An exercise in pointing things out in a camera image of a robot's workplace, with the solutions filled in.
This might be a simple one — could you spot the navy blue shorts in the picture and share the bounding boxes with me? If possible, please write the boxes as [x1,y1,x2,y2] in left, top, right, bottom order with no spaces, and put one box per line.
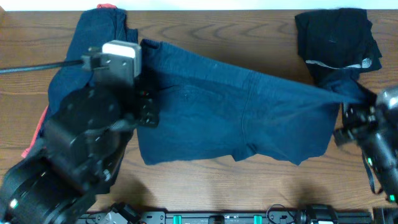
[137,39,367,165]

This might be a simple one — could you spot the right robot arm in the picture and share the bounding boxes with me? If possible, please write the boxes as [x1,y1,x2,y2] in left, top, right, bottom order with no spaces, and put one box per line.
[333,86,397,203]

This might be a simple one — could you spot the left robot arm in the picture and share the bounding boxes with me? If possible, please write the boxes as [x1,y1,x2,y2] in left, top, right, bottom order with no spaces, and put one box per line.
[1,62,159,223]

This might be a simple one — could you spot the black folded clothes stack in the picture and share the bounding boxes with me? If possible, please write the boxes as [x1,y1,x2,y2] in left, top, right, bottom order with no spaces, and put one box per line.
[295,8,382,85]

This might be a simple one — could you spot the navy shorts in pile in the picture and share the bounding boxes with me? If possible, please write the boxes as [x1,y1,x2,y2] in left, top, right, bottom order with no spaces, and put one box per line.
[37,7,139,141]

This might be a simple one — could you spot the red garment in pile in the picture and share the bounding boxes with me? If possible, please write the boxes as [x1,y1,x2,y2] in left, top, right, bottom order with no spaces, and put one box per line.
[22,4,126,158]

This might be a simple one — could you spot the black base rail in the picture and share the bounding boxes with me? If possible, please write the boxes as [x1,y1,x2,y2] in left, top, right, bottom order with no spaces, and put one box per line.
[77,202,398,224]

